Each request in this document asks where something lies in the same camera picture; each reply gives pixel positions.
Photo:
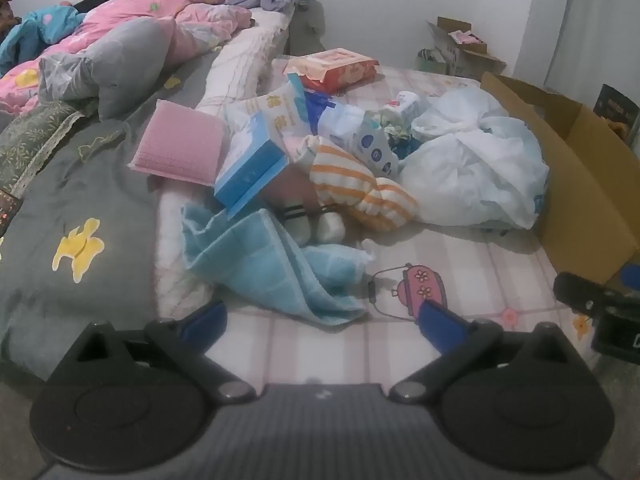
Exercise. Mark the large cardboard box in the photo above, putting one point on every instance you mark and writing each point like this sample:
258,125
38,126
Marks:
575,210

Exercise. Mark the white packet with blue dots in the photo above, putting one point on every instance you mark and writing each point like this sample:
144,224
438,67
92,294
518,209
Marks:
375,147

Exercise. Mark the blue tissue box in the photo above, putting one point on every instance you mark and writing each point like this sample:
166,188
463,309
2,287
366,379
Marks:
250,170

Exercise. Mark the olive patterned cloth with lace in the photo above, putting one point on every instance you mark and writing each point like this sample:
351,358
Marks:
35,135

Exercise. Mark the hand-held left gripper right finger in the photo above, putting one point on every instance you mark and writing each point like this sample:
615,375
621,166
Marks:
440,324

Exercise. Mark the red wet wipes pack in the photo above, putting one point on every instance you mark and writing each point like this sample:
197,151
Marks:
335,67

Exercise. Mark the grey pillow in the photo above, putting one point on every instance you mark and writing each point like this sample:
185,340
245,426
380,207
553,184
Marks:
125,60

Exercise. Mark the blue plastic packet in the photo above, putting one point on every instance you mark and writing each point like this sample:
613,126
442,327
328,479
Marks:
317,107

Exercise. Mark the dark blue cloth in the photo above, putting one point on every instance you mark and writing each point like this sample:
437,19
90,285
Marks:
405,149

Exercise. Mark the plaid cartoon bed sheet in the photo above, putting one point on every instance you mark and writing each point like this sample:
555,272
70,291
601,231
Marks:
325,340

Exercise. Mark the blue cartoon quilt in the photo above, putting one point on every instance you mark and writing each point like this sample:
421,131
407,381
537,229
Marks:
30,30

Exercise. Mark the pink floral quilt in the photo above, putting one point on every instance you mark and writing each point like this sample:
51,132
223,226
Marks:
150,5

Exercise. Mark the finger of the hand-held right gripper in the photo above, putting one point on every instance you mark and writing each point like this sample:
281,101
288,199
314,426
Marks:
631,277
580,290

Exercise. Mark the white plaid rolled quilt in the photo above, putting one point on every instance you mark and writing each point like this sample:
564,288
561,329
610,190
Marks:
245,60

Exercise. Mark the orange striped cloth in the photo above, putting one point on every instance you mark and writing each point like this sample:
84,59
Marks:
350,180

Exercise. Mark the pink cushion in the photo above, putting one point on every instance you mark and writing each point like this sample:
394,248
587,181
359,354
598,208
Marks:
175,142

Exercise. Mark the black box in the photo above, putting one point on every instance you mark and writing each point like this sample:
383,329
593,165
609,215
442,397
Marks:
615,110

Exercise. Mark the pink plush toy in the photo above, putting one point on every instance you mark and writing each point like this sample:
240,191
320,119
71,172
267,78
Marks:
290,187

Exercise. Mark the small white tissue pack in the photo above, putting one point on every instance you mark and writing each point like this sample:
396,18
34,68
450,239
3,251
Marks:
407,105

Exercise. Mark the grey curtain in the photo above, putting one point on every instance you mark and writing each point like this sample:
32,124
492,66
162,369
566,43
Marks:
600,20

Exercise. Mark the white plastic bag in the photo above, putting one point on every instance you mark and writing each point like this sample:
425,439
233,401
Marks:
475,170

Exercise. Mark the green bin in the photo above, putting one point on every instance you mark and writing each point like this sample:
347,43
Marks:
432,60

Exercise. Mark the grey blanket with yellow flowers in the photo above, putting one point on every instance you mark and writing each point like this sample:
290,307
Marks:
100,185

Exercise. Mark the white packet with yellow print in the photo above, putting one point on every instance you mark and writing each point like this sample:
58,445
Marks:
280,110

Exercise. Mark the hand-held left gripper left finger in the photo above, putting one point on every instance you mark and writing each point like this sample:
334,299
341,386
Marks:
206,320

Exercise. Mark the blue towel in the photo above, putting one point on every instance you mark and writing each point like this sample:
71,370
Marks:
260,265

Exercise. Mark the pale blue packet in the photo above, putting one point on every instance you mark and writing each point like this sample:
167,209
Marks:
340,122

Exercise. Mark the small open cardboard box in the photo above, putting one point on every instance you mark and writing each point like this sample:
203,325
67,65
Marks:
480,60

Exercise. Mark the pink item in small box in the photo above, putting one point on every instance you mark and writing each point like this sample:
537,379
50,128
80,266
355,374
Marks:
465,37

